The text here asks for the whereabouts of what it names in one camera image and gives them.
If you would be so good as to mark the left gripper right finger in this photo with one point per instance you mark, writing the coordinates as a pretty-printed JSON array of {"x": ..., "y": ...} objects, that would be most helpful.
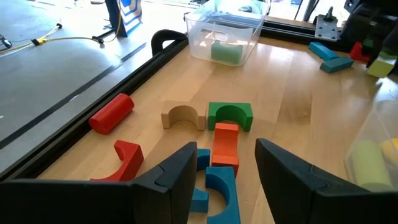
[{"x": 311, "y": 199}]

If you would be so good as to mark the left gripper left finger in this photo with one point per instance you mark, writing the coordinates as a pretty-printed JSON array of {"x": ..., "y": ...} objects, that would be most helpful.
[{"x": 149, "y": 202}]

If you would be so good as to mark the light green cylinder block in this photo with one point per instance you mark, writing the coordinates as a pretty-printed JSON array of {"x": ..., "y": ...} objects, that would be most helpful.
[{"x": 370, "y": 165}]

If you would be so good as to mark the blue arch block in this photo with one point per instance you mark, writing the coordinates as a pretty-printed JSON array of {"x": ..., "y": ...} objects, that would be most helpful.
[
  {"x": 203, "y": 158},
  {"x": 230, "y": 193}
]

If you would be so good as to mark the red cylinder block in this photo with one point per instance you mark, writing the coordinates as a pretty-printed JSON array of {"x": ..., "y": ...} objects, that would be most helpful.
[{"x": 110, "y": 115}]

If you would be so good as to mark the green arch block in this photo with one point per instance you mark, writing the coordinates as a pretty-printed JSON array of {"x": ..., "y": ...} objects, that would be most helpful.
[
  {"x": 227, "y": 56},
  {"x": 213, "y": 119}
]

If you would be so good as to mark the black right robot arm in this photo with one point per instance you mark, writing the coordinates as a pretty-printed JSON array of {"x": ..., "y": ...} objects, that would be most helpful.
[{"x": 367, "y": 18}]

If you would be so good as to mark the red arch block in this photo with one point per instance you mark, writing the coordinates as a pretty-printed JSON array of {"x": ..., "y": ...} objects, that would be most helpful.
[{"x": 132, "y": 155}]

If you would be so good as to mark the natural wood arch block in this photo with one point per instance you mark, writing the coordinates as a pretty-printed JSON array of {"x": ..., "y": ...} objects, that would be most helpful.
[{"x": 164, "y": 119}]

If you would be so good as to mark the orange arch block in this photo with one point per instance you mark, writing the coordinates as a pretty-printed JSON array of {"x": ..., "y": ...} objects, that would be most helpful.
[{"x": 225, "y": 146}]

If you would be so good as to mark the clear plastic bin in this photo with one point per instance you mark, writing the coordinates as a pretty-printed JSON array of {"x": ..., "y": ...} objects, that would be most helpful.
[
  {"x": 217, "y": 31},
  {"x": 373, "y": 124}
]

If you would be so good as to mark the light green cuboid block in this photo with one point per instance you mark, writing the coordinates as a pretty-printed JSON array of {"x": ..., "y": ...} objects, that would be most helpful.
[{"x": 382, "y": 67}]

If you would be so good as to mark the red wooden block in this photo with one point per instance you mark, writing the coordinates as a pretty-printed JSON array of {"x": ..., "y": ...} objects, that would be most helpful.
[{"x": 357, "y": 53}]

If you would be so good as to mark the black table clamp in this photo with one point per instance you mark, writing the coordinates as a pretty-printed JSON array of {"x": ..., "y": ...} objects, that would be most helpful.
[{"x": 161, "y": 35}]

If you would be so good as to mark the green plank block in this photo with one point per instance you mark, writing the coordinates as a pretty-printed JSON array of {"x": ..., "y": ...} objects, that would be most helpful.
[{"x": 390, "y": 51}]

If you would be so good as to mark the blue white sign board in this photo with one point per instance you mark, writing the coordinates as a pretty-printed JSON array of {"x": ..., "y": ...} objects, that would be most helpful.
[{"x": 130, "y": 15}]

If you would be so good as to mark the grey metal mount plate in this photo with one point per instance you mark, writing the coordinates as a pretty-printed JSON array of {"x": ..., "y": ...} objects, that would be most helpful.
[{"x": 326, "y": 29}]

